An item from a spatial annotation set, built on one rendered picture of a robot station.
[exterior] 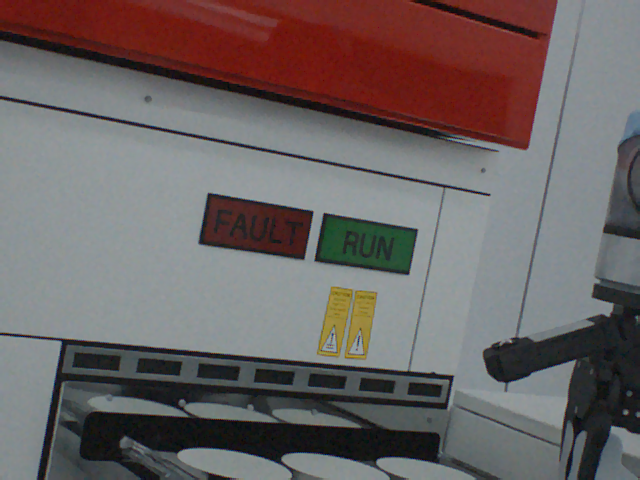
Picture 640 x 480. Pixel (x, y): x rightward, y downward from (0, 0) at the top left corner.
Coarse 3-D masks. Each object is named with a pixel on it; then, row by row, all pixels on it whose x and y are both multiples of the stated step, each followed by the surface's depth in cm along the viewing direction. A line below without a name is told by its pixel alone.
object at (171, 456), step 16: (160, 448) 115; (176, 448) 117; (192, 448) 118; (208, 448) 119; (224, 448) 120; (240, 448) 122; (256, 448) 123; (272, 448) 124; (176, 464) 111; (368, 464) 125; (448, 464) 133
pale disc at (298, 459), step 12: (288, 456) 122; (300, 456) 123; (312, 456) 124; (324, 456) 125; (300, 468) 118; (312, 468) 119; (324, 468) 120; (336, 468) 121; (348, 468) 122; (360, 468) 123; (372, 468) 124
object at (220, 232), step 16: (224, 208) 123; (240, 208) 124; (256, 208) 125; (272, 208) 125; (208, 224) 122; (224, 224) 123; (240, 224) 124; (256, 224) 125; (272, 224) 126; (288, 224) 127; (304, 224) 128; (208, 240) 122; (224, 240) 123; (240, 240) 124; (256, 240) 125; (272, 240) 126; (288, 240) 127; (304, 240) 128
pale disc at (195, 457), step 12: (180, 456) 114; (192, 456) 115; (204, 456) 116; (216, 456) 117; (228, 456) 118; (240, 456) 119; (252, 456) 119; (204, 468) 111; (216, 468) 112; (228, 468) 113; (240, 468) 114; (252, 468) 115; (264, 468) 116; (276, 468) 117
